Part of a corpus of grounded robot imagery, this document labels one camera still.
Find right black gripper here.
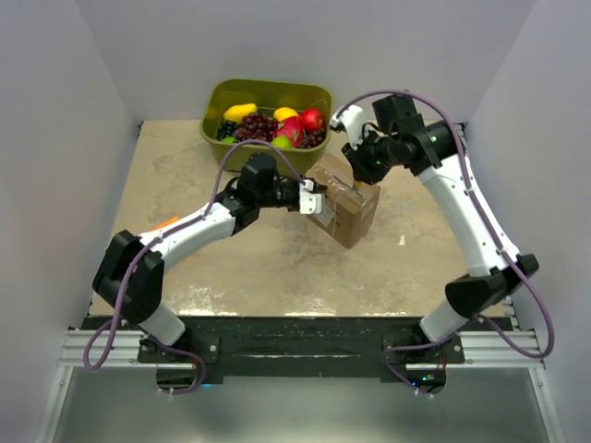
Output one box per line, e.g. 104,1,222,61
344,126,400,185

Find brown cardboard express box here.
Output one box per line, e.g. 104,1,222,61
307,154,380,249

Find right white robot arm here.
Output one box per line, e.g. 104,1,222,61
330,94,539,363

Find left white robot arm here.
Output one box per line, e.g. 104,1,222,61
92,154,315,362

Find orange carton box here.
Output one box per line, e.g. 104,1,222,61
151,216,179,231

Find green lime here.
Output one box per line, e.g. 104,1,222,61
271,136,292,149

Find dark red grape bunch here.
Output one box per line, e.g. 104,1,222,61
297,129,326,149

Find pink dragon fruit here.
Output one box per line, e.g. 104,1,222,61
274,116,306,148

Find red apple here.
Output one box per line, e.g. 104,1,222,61
300,108,325,133

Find yellow lemon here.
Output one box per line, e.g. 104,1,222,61
273,107,299,122

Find dark black grape bunch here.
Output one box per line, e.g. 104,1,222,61
216,121,238,140

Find yellow mango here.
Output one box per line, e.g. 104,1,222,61
223,103,258,125

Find olive green plastic bin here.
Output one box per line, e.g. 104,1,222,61
200,78,333,173

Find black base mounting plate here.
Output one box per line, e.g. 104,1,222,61
82,316,516,387

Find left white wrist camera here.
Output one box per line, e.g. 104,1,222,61
298,179,324,215

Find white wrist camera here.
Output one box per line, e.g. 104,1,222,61
329,105,367,150
298,179,324,215

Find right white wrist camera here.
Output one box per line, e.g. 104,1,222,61
329,105,367,150

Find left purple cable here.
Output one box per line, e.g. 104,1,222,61
82,139,308,397

